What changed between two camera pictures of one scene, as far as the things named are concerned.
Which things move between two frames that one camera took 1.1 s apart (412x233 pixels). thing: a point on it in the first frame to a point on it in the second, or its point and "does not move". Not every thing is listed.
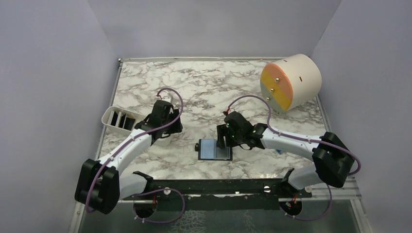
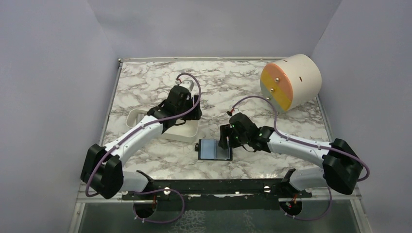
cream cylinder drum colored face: x=294 y=81 does not move
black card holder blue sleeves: x=209 y=150 does not move
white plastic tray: x=123 y=121 to x=187 y=132
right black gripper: x=223 y=130 does not move
